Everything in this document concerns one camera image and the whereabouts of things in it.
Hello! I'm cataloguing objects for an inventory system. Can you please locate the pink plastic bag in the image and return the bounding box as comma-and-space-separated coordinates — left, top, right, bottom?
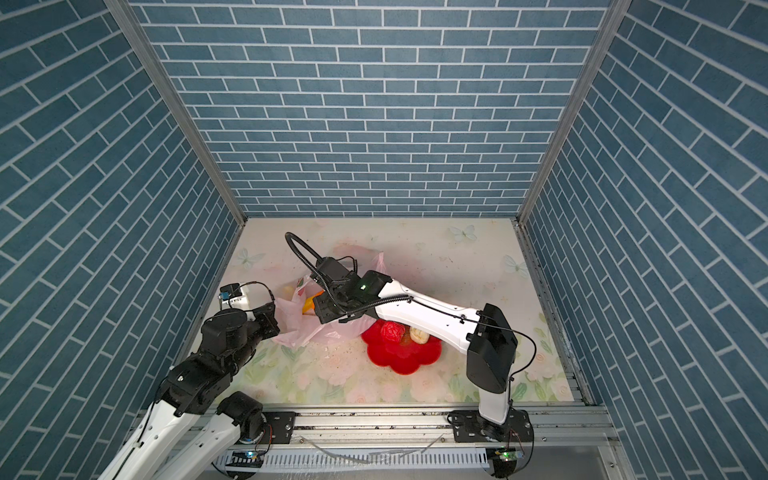
273, 273, 376, 349

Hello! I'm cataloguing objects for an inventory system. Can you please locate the orange fake tangerine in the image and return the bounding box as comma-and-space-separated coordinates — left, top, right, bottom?
302, 293, 320, 314

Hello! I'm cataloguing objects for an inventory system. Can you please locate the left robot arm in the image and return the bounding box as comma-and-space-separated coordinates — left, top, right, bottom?
100, 302, 279, 479

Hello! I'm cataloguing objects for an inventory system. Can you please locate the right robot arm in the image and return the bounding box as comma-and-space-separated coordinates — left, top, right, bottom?
309, 257, 518, 426

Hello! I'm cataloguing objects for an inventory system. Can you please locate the yellow fake fruit in bag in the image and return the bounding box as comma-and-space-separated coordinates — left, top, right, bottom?
281, 284, 299, 300

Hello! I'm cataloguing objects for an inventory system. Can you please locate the red flower-shaped plate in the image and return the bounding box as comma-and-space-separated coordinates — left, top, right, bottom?
361, 319, 442, 376

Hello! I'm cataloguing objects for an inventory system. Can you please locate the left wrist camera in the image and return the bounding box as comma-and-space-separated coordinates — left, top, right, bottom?
218, 283, 256, 311

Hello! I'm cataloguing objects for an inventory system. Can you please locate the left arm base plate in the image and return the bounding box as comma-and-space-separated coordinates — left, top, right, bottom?
259, 411, 297, 445

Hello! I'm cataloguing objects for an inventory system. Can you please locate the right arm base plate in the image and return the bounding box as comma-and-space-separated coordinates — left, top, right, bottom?
447, 409, 534, 443

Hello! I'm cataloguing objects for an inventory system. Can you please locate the aluminium front rail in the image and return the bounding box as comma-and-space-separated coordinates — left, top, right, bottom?
122, 404, 619, 451

